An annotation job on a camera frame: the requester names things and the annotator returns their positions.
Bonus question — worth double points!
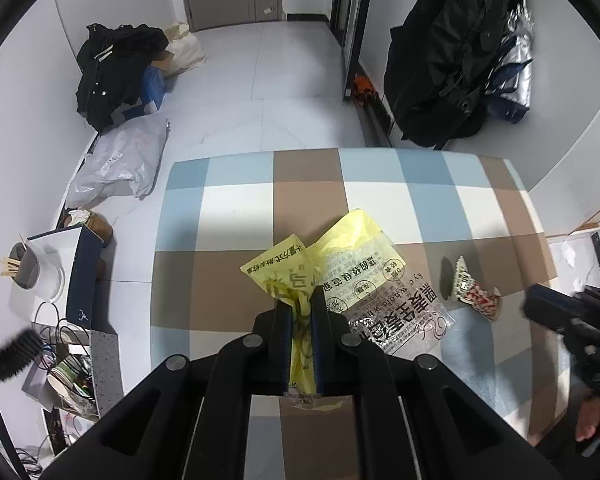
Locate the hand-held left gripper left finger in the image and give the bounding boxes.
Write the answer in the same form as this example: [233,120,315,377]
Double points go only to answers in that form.
[40,302,301,480]

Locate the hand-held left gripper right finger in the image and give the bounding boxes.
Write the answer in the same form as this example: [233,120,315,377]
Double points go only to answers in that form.
[310,287,563,480]

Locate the red white patterned wrapper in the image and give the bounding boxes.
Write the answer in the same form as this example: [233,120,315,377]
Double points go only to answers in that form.
[449,256,502,321]

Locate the yellow clear bread wrapper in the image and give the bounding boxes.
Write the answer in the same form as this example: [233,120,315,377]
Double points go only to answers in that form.
[240,208,453,411]

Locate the person's right hand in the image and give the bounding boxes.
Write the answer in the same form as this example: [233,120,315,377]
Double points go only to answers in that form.
[575,394,600,444]

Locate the white wardrobe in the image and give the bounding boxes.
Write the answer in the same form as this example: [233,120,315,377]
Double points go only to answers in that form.
[525,75,600,238]

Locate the checkered tablecloth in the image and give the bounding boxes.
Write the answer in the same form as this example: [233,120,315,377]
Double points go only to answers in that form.
[147,147,571,480]

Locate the grey speckled shelf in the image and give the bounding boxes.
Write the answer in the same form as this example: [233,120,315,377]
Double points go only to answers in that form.
[90,330,126,417]

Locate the navy box with white lid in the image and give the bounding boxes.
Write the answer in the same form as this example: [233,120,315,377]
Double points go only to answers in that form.
[27,225,106,331]

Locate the brown paper cup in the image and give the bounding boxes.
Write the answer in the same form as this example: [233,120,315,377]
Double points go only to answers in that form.
[67,207,114,246]

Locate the green striped paper bowl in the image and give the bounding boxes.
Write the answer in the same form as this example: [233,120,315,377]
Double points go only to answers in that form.
[47,355,88,406]

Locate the silver folding umbrella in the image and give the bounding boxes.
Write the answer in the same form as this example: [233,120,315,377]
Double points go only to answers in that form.
[482,0,537,124]

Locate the white chopstick holder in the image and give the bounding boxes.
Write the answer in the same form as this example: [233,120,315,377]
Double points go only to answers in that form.
[10,242,66,303]

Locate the grey plastic parcel bag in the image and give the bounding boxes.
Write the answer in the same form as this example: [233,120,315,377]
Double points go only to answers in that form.
[65,117,170,209]

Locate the orange tool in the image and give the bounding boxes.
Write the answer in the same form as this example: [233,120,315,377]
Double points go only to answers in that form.
[352,74,378,104]

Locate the black fuzzy sleeve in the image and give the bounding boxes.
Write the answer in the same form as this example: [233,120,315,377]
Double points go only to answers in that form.
[0,290,45,386]

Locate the black hanging jacket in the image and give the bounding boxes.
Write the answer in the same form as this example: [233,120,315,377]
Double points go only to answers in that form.
[384,0,518,151]

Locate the wooden chopsticks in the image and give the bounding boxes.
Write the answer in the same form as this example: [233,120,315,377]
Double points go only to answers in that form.
[0,245,31,277]

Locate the blue box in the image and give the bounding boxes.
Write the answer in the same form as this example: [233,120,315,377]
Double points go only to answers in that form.
[125,65,167,121]

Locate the beige tote bag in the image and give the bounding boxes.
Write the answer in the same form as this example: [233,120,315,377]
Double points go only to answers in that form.
[162,21,208,77]

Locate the black coat pile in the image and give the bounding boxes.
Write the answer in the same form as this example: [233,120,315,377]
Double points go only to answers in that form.
[75,22,170,131]

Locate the black framed glass door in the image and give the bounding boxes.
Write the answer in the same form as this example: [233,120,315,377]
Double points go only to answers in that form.
[330,0,396,146]

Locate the black cables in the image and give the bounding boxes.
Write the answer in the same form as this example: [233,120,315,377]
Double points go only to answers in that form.
[32,300,91,361]

